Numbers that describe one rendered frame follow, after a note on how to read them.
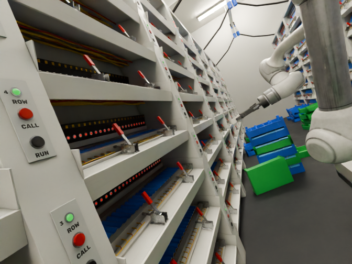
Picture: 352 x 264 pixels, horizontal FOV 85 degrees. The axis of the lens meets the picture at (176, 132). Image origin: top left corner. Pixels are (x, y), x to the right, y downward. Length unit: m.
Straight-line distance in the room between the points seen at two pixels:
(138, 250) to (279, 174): 1.38
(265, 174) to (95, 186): 1.42
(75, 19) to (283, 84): 0.99
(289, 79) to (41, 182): 1.14
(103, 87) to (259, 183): 1.40
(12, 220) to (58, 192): 0.06
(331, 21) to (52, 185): 0.84
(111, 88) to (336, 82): 0.72
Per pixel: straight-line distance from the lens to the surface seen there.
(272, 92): 1.20
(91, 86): 0.47
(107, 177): 0.40
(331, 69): 0.84
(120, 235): 0.49
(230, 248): 1.04
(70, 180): 0.34
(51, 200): 0.32
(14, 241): 0.31
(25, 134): 0.33
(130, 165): 0.46
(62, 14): 0.57
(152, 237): 0.50
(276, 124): 1.76
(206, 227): 0.82
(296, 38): 1.13
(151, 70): 0.95
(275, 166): 1.67
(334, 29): 0.84
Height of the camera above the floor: 0.70
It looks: level
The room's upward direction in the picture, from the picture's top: 23 degrees counter-clockwise
